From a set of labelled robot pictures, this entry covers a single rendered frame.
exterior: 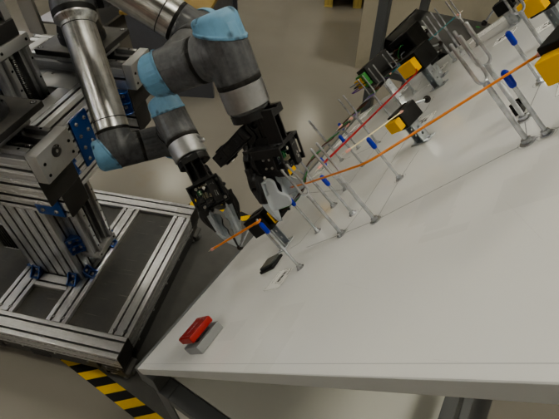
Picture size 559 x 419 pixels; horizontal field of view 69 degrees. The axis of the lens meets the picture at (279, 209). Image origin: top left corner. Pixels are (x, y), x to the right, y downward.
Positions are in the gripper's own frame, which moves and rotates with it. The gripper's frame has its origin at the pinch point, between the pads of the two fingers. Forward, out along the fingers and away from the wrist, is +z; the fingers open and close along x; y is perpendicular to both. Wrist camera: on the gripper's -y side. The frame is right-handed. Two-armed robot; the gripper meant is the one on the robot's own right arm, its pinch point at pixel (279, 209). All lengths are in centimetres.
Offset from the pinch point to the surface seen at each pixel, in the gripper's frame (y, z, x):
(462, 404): 28.9, 35.6, -9.9
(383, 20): 0, -15, 92
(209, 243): -114, 68, 77
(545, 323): 42, -12, -34
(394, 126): 21.1, -8.3, 11.9
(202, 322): -5.8, 6.7, -23.3
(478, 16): 5, 34, 323
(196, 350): -5.8, 9.3, -26.8
